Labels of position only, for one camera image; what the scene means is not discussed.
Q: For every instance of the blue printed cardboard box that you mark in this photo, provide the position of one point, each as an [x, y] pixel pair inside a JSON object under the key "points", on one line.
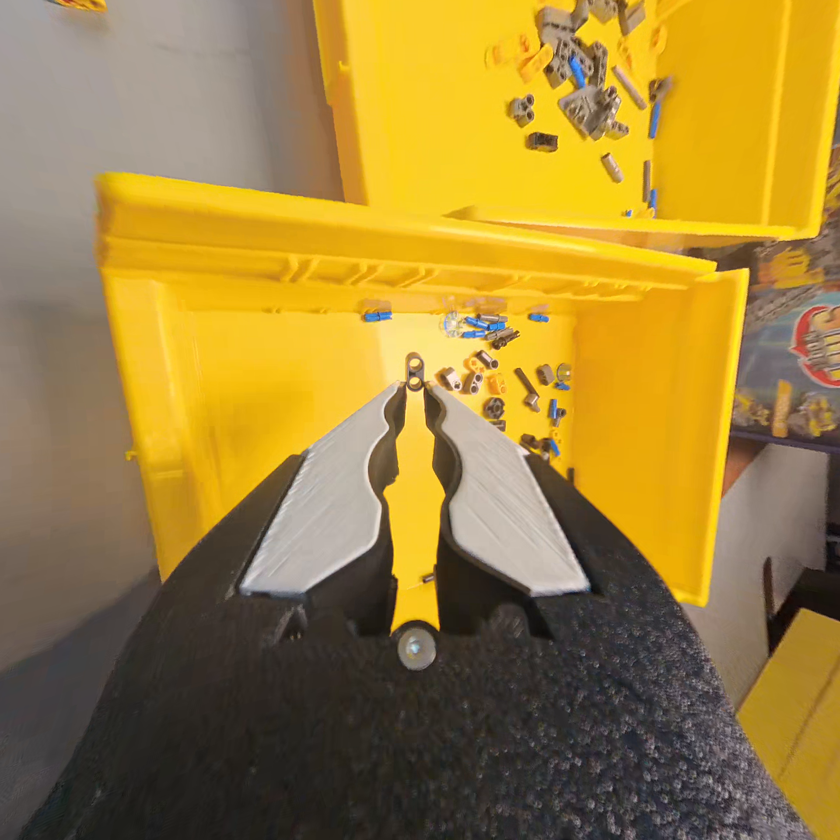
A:
{"points": [[788, 355]]}

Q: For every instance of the small yellow block assembly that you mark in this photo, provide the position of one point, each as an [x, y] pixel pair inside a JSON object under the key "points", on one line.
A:
{"points": [[79, 4]]}

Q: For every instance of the large yellow bin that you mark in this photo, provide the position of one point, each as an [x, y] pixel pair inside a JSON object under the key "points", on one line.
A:
{"points": [[420, 118]]}

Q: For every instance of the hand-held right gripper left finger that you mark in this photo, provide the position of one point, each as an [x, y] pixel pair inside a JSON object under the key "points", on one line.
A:
{"points": [[322, 519]]}

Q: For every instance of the small black link piece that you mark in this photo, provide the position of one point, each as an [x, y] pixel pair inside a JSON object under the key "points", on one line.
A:
{"points": [[415, 372]]}

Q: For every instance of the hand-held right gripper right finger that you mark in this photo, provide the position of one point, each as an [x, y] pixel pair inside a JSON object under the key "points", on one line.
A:
{"points": [[512, 519]]}

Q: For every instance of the grey desk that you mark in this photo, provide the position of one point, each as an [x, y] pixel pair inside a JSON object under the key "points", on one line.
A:
{"points": [[53, 394]]}

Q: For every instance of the scattered small connector pieces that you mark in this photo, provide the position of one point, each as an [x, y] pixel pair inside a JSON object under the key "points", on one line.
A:
{"points": [[499, 381]]}

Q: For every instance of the yellow bins stack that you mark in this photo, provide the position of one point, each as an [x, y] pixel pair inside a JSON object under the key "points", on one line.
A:
{"points": [[801, 748]]}

